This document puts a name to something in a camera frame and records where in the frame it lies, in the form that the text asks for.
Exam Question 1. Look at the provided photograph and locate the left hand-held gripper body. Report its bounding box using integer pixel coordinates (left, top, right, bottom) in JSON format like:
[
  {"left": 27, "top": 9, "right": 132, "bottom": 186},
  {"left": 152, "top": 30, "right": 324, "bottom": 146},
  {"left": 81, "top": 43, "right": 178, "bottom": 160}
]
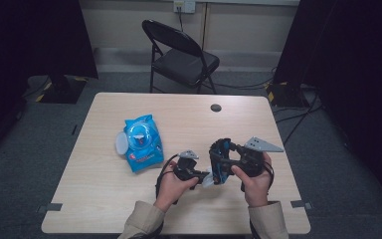
[{"left": 173, "top": 149, "right": 201, "bottom": 191}]

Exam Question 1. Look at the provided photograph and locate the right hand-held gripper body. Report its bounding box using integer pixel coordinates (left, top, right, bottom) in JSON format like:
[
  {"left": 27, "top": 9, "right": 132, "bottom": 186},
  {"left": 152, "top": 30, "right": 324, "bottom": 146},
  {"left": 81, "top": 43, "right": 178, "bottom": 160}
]
[{"left": 240, "top": 136, "right": 285, "bottom": 178}]

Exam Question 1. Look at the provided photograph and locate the white wet wipe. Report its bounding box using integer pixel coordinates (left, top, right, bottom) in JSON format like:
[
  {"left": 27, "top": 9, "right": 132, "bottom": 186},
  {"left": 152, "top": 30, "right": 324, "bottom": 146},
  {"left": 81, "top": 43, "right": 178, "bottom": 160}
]
[{"left": 201, "top": 167, "right": 217, "bottom": 189}]

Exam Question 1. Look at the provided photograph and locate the blue and black toy car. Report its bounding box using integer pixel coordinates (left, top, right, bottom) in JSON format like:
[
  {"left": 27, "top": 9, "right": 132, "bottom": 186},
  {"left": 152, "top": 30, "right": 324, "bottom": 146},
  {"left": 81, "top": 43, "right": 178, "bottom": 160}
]
[{"left": 208, "top": 137, "right": 235, "bottom": 186}]

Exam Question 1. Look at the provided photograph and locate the blue wet wipes pack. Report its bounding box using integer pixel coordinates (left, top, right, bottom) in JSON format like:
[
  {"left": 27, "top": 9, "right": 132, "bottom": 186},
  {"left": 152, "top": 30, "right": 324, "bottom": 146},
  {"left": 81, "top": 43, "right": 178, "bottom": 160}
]
[{"left": 113, "top": 114, "right": 165, "bottom": 173}]

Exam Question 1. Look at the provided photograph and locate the person's left hand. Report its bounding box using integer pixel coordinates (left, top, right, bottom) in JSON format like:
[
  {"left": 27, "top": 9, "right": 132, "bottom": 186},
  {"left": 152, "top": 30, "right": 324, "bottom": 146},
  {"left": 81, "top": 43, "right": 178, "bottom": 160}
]
[{"left": 153, "top": 160, "right": 201, "bottom": 213}]

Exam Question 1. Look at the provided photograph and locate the person's right hand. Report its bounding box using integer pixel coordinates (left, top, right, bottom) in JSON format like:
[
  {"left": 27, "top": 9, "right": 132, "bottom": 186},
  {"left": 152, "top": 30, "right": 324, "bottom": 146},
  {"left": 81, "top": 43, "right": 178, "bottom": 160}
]
[{"left": 231, "top": 151, "right": 276, "bottom": 208}]

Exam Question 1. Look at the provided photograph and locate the black stand base yellow tape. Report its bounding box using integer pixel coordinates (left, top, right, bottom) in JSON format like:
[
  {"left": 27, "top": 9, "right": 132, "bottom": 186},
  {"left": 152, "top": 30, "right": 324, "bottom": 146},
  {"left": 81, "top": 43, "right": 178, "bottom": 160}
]
[
  {"left": 265, "top": 81, "right": 309, "bottom": 108},
  {"left": 36, "top": 74, "right": 88, "bottom": 105}
]

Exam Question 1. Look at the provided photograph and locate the black folding chair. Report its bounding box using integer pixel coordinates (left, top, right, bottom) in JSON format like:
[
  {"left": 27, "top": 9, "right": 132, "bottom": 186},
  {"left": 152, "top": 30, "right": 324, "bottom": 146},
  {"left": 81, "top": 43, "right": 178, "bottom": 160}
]
[{"left": 141, "top": 19, "right": 221, "bottom": 95}]

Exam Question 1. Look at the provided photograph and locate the black curtain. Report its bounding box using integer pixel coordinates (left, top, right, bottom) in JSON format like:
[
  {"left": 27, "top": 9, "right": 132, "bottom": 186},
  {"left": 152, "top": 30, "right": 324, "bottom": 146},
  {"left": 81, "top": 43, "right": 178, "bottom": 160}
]
[
  {"left": 273, "top": 0, "right": 382, "bottom": 213},
  {"left": 0, "top": 0, "right": 98, "bottom": 167}
]

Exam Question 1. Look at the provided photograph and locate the grey tape mark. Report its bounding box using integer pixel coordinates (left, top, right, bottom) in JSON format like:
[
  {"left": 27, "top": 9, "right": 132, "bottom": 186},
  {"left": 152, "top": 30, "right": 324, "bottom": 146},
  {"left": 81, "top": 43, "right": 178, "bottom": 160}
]
[{"left": 36, "top": 202, "right": 64, "bottom": 214}]

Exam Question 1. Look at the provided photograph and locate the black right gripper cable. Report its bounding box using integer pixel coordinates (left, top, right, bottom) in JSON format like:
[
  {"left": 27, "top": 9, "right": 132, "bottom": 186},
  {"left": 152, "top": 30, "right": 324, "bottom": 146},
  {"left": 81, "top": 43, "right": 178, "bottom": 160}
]
[{"left": 261, "top": 160, "right": 277, "bottom": 187}]

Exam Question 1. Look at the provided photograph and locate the black floor cable bundle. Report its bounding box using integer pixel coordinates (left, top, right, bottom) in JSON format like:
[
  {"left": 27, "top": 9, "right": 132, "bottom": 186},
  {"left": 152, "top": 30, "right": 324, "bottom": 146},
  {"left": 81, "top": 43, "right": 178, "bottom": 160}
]
[{"left": 273, "top": 93, "right": 324, "bottom": 147}]

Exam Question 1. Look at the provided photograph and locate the beige wall conduit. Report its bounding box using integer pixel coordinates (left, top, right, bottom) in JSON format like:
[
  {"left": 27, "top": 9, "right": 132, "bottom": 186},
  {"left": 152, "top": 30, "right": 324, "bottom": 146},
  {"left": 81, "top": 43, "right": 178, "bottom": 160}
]
[{"left": 201, "top": 2, "right": 210, "bottom": 51}]

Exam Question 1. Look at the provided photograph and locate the white wall socket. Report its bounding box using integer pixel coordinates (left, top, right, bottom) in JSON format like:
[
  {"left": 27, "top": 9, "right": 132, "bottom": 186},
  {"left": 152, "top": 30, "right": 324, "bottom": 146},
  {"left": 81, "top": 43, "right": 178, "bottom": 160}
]
[{"left": 173, "top": 0, "right": 197, "bottom": 14}]

